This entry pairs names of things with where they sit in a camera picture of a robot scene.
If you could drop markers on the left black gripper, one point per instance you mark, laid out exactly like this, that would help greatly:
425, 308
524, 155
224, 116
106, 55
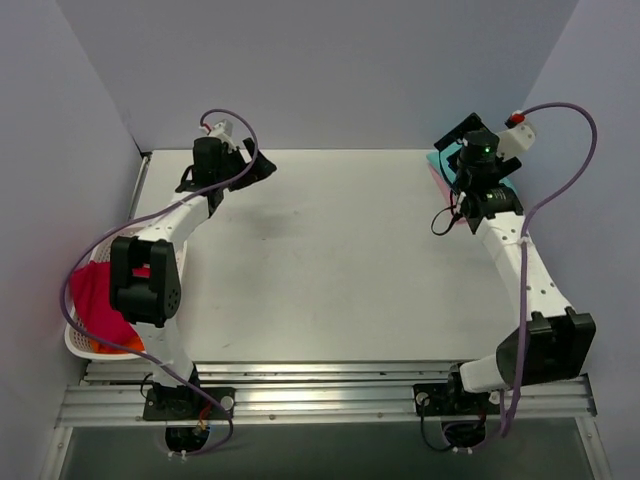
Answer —
257, 167

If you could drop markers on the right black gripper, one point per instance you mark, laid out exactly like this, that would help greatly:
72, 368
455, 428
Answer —
461, 128

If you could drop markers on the teal t shirt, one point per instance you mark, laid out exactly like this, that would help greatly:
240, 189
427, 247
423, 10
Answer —
438, 161

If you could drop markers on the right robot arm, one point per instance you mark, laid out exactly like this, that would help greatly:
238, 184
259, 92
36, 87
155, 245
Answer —
551, 339

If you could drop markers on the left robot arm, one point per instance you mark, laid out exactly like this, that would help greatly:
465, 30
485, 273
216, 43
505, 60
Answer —
145, 283

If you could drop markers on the folded pink t shirt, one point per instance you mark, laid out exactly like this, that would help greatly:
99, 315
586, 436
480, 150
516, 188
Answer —
448, 216

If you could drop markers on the crimson t shirt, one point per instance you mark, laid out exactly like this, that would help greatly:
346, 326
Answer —
89, 287

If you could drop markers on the orange t shirt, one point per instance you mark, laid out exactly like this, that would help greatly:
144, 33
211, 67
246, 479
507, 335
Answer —
120, 346

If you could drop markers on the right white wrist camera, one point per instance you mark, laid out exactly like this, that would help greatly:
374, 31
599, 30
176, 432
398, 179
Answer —
517, 138

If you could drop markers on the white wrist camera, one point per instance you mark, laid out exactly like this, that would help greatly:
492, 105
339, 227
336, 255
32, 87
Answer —
517, 138
222, 130

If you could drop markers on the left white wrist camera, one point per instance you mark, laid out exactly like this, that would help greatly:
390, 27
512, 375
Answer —
222, 130

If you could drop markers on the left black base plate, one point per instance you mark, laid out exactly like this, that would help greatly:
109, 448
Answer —
183, 404

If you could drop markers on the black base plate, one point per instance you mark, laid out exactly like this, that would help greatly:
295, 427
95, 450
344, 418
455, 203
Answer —
183, 404
437, 399

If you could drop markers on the aluminium rail frame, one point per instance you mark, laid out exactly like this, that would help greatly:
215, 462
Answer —
321, 292

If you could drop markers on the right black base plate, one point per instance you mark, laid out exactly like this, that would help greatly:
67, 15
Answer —
437, 399

